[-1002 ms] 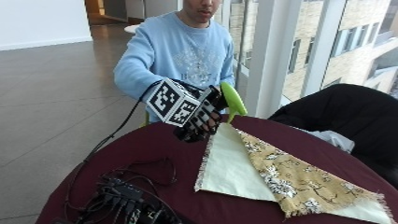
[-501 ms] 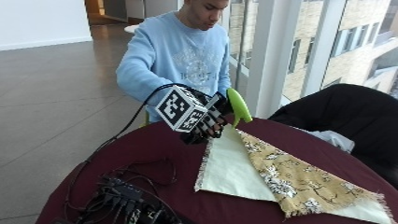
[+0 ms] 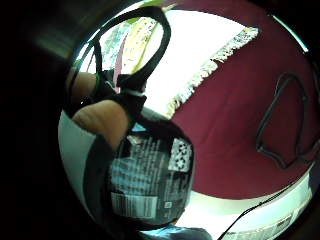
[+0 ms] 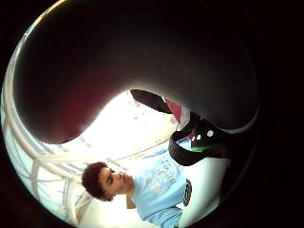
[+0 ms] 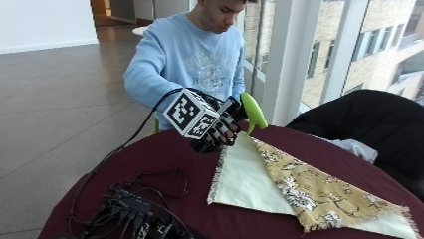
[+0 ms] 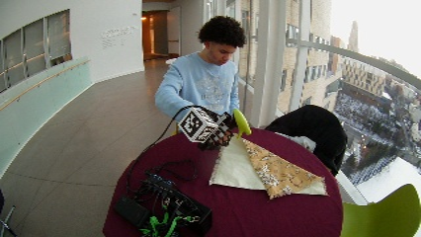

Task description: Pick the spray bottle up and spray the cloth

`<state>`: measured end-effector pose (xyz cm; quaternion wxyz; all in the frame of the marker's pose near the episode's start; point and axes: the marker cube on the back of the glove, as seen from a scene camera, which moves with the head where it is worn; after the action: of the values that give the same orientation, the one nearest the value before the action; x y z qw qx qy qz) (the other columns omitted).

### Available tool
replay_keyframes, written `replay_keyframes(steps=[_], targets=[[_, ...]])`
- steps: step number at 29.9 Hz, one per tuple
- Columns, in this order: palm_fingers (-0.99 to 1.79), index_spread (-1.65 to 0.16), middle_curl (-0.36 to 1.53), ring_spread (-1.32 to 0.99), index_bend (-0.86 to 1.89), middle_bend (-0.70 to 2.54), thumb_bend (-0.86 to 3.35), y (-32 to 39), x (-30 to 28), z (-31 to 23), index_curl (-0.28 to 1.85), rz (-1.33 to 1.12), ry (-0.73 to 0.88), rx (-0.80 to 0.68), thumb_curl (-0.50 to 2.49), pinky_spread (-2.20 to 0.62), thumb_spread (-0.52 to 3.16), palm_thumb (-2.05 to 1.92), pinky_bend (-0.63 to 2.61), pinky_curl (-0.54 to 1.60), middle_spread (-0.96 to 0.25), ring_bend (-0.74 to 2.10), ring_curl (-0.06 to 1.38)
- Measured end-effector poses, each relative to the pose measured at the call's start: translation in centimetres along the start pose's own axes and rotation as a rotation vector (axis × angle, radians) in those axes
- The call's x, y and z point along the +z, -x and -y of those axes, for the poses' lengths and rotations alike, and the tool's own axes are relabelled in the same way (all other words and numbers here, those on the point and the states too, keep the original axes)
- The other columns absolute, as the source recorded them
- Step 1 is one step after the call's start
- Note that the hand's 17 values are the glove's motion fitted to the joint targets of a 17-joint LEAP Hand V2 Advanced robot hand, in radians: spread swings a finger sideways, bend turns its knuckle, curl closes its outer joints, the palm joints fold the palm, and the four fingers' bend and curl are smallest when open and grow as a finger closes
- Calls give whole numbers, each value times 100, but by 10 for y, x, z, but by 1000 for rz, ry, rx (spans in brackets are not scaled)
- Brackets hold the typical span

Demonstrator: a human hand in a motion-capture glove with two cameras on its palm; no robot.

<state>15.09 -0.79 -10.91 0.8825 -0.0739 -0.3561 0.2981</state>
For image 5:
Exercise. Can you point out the white plastic bag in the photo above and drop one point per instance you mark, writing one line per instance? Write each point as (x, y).
(358, 148)

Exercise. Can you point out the white marker cube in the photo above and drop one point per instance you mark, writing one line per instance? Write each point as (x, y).
(190, 114)

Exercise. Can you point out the white window mullion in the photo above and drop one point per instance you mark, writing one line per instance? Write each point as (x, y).
(342, 49)

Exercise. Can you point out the beige building outside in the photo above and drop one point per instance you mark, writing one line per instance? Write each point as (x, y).
(379, 43)

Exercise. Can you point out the black electronics hub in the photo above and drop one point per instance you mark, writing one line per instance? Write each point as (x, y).
(132, 212)

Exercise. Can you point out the maroon tablecloth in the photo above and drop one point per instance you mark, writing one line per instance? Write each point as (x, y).
(168, 159)

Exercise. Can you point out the yellow floral cloth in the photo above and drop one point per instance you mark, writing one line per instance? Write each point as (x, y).
(248, 176)

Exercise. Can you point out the the person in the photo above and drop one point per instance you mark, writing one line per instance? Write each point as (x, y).
(185, 56)

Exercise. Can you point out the white round table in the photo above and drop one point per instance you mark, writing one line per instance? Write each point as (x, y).
(140, 30)

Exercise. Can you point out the white window pillar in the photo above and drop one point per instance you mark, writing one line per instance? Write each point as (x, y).
(287, 59)

